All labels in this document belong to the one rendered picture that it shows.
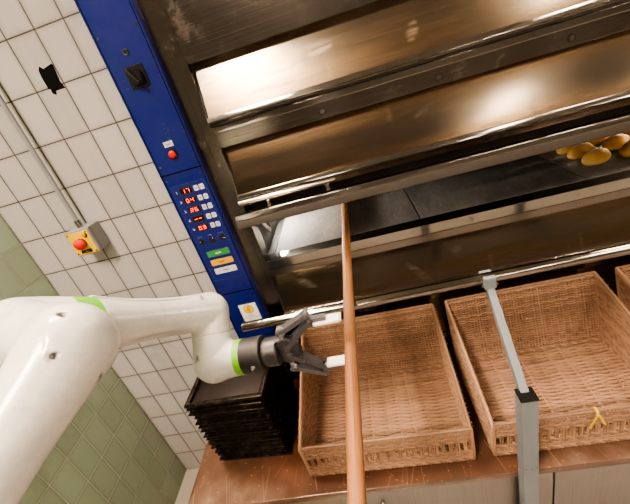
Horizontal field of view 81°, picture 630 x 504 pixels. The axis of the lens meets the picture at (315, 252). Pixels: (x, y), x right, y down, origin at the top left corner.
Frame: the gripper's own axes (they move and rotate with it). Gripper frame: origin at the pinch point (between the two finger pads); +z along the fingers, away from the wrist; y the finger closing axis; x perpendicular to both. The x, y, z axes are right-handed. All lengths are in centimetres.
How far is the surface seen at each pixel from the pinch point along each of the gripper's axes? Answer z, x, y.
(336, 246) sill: -2, -53, 2
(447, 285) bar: 29.1, -16.6, 2.2
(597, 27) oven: 85, -55, -47
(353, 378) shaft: 2.4, 14.1, -1.3
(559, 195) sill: 76, -55, 2
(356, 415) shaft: 2.6, 22.9, -1.1
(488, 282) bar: 39.5, -15.7, 3.1
